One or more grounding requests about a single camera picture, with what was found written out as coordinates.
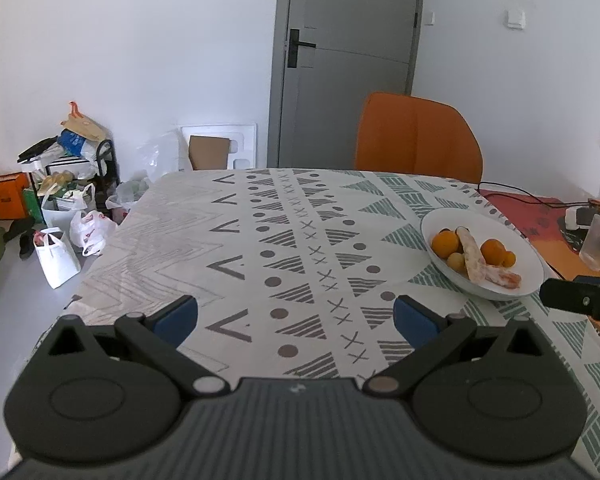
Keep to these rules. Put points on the orange chair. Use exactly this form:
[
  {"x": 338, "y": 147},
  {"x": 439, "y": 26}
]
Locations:
[{"x": 417, "y": 135}]

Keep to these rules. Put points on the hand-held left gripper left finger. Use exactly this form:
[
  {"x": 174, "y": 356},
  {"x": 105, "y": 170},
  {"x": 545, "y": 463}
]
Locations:
[{"x": 177, "y": 317}]

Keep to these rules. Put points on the orange box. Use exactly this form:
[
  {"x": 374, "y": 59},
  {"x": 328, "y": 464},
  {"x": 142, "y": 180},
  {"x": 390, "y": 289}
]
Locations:
[{"x": 7, "y": 195}]

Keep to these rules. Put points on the brown cardboard piece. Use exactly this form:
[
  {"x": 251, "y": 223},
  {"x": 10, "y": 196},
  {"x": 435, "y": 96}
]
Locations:
[{"x": 209, "y": 152}]

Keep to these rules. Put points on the large white plastic bag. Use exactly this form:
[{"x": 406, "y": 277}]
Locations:
[{"x": 62, "y": 207}]

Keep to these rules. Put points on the white light switch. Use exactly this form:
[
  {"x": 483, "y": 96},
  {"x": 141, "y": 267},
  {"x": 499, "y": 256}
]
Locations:
[{"x": 515, "y": 19}]

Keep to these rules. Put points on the white paper bag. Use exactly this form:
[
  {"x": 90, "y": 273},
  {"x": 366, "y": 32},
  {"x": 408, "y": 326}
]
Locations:
[{"x": 55, "y": 260}]

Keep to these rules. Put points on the blue plastic bag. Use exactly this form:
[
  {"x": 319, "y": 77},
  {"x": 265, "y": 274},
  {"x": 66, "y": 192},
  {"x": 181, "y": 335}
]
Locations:
[{"x": 72, "y": 142}]

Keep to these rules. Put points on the grey door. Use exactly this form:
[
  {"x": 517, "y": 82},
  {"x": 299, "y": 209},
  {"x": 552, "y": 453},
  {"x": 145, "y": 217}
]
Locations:
[{"x": 350, "y": 60}]

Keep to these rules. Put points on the red patterned cloth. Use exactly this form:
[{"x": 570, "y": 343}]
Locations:
[{"x": 535, "y": 220}]

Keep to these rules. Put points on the black shelf rack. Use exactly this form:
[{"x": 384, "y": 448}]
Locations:
[{"x": 107, "y": 165}]

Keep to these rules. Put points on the clear plastic cup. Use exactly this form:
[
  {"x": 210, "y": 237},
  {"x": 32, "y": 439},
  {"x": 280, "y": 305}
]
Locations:
[{"x": 599, "y": 245}]

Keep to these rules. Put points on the small white wall switch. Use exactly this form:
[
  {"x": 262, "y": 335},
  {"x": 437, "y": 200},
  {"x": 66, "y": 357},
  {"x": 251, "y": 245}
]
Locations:
[{"x": 430, "y": 18}]

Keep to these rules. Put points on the large orange loquat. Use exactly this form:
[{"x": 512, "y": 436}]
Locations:
[{"x": 445, "y": 242}]

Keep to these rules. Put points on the clear plastic bag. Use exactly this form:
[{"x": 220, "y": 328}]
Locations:
[{"x": 130, "y": 194}]

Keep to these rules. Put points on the black shoes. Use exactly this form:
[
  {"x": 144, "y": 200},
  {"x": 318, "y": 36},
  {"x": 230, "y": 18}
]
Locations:
[{"x": 25, "y": 237}]

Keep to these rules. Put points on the white red printed plastic bag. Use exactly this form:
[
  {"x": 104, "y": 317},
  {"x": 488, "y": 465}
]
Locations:
[{"x": 92, "y": 230}]

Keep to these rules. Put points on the small yellow loquat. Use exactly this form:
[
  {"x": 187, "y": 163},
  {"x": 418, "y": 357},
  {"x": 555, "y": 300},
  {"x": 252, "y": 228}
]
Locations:
[{"x": 455, "y": 261}]

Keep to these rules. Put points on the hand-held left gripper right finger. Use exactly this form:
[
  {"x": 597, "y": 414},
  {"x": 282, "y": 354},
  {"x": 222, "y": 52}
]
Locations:
[{"x": 415, "y": 321}]

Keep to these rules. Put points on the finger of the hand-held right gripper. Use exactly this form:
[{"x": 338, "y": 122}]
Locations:
[{"x": 570, "y": 297}]

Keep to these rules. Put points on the white plate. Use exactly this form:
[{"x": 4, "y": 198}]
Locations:
[{"x": 480, "y": 220}]

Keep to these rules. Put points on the tan paper bag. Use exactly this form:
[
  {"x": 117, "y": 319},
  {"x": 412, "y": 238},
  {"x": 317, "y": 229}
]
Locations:
[{"x": 82, "y": 125}]

